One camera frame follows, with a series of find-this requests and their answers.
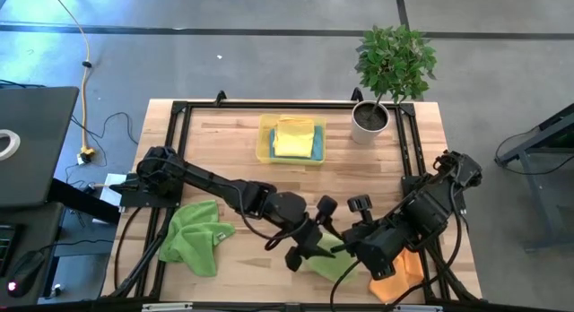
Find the black metal side table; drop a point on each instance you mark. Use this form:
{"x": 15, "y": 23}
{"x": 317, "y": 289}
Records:
{"x": 545, "y": 139}

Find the white tape roll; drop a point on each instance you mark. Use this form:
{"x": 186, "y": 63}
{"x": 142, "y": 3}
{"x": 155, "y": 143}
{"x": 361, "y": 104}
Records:
{"x": 17, "y": 144}

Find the blue microfiber towel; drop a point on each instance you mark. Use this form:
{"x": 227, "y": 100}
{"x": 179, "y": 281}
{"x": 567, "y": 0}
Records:
{"x": 318, "y": 144}

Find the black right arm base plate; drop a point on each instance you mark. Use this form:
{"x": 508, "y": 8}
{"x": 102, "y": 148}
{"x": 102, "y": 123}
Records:
{"x": 409, "y": 183}

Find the white flat box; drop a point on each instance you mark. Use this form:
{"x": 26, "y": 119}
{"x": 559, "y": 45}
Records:
{"x": 107, "y": 200}

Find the black computer mouse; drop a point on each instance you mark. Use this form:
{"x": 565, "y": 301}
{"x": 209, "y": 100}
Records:
{"x": 24, "y": 271}

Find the lime green microfiber towel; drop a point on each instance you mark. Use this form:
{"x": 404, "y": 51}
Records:
{"x": 334, "y": 267}

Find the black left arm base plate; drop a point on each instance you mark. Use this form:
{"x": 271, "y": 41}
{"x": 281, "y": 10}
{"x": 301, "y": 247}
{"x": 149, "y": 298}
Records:
{"x": 130, "y": 199}

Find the yellow microfiber towel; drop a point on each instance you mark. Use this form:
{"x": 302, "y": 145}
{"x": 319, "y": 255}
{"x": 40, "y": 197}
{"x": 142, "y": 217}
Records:
{"x": 293, "y": 139}

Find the black side desk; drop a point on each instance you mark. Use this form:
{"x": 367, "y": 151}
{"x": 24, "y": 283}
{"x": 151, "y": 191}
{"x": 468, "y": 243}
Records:
{"x": 40, "y": 231}

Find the yellow translucent plastic bin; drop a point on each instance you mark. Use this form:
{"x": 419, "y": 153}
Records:
{"x": 263, "y": 123}

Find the green plant in white pot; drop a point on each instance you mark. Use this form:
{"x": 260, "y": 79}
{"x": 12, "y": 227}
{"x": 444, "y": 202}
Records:
{"x": 394, "y": 61}

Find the white metal bracket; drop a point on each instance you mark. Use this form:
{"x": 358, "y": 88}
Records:
{"x": 417, "y": 308}
{"x": 166, "y": 307}

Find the black aluminium table frame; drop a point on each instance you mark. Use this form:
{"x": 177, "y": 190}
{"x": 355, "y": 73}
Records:
{"x": 251, "y": 105}

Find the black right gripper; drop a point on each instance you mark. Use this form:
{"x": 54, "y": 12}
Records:
{"x": 364, "y": 242}

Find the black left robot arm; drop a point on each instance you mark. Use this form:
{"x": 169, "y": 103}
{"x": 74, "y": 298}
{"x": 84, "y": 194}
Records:
{"x": 211, "y": 182}

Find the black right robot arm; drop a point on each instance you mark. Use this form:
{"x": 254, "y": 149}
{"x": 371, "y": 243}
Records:
{"x": 426, "y": 209}

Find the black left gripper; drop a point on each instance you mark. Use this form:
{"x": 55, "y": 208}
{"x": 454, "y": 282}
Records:
{"x": 309, "y": 236}

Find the grass green microfiber towel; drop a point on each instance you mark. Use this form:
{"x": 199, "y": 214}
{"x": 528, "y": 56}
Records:
{"x": 193, "y": 240}

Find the black keyboard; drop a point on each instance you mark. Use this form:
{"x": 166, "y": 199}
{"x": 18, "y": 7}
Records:
{"x": 5, "y": 249}

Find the orange microfiber towel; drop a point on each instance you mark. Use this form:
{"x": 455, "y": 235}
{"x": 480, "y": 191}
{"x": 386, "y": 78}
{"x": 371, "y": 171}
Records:
{"x": 390, "y": 292}

